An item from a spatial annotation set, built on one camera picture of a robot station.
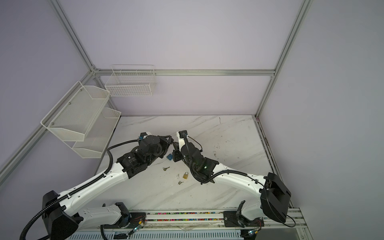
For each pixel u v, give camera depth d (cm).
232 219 73
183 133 66
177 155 65
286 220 42
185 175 88
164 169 91
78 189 42
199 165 57
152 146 54
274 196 41
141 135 69
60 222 37
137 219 73
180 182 86
